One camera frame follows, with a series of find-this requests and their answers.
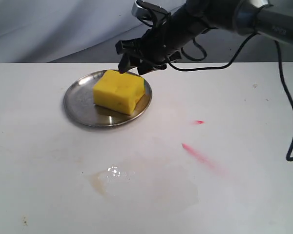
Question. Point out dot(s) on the white backdrop cloth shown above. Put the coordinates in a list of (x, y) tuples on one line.
[(47, 30)]

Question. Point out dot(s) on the round steel plate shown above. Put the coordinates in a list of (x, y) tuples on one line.
[(80, 108)]

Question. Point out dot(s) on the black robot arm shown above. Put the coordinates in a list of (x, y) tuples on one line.
[(244, 17)]

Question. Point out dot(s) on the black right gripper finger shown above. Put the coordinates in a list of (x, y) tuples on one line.
[(130, 61)]

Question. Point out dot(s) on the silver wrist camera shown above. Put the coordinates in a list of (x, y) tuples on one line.
[(149, 14)]

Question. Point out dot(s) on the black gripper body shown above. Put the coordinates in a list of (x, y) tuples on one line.
[(162, 42)]

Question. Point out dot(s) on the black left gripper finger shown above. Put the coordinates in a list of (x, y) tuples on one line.
[(146, 68)]

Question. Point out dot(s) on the yellow sponge block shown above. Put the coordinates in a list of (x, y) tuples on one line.
[(118, 92)]

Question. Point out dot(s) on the clear liquid spill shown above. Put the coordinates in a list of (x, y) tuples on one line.
[(146, 184)]

